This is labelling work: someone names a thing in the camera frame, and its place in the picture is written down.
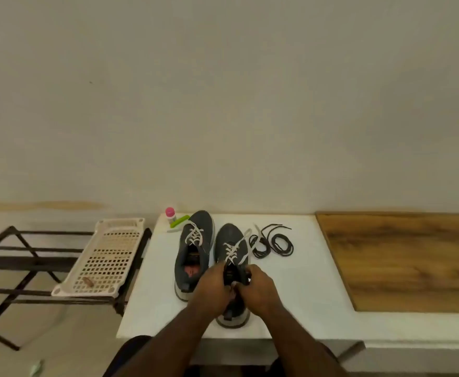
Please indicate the white perforated plastic tray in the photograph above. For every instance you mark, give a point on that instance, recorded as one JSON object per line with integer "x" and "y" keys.
{"x": 104, "y": 259}

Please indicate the small bottle with pink cap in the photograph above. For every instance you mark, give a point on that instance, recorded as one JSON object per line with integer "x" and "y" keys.
{"x": 170, "y": 215}

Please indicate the wooden board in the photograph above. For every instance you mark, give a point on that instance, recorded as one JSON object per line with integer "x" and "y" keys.
{"x": 406, "y": 263}

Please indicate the black shoelace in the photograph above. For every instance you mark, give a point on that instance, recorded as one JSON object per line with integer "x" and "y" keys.
{"x": 259, "y": 247}
{"x": 282, "y": 241}

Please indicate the person's left fingers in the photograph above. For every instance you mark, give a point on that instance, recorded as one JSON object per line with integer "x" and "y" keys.
{"x": 223, "y": 272}

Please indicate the black metal rack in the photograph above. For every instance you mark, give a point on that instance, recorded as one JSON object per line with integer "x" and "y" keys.
{"x": 17, "y": 266}

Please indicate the person's right fingers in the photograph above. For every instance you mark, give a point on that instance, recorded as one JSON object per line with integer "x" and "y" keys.
{"x": 247, "y": 280}

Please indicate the person's left forearm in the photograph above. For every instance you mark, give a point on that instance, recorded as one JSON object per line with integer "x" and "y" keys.
{"x": 166, "y": 341}

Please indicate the person's right hand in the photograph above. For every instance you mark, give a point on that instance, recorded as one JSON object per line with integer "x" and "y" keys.
{"x": 261, "y": 292}

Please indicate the small brown object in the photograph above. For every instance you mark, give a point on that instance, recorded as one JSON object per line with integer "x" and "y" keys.
{"x": 87, "y": 281}

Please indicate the grey sneaker with white lace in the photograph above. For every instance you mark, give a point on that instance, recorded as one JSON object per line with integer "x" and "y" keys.
{"x": 194, "y": 251}
{"x": 233, "y": 270}

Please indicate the person's left hand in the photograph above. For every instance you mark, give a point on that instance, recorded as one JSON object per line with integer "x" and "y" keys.
{"x": 209, "y": 288}

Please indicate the person's right forearm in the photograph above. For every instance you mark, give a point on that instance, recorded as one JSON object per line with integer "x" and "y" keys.
{"x": 292, "y": 345}

